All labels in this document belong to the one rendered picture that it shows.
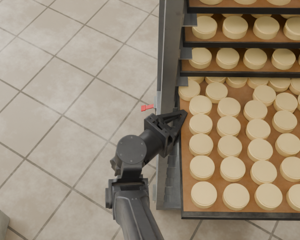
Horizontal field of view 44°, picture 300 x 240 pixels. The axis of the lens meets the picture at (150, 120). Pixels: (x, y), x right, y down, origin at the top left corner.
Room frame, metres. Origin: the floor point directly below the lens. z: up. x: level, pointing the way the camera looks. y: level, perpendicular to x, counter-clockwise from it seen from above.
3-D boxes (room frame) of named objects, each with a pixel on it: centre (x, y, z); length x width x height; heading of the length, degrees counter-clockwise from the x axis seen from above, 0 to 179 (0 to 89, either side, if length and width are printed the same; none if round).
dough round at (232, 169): (0.29, -0.17, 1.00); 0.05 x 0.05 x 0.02
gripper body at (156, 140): (0.35, 0.00, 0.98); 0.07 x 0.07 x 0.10; 45
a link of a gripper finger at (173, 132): (0.40, -0.05, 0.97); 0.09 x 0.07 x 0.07; 135
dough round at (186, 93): (0.49, -0.09, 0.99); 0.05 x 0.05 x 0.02
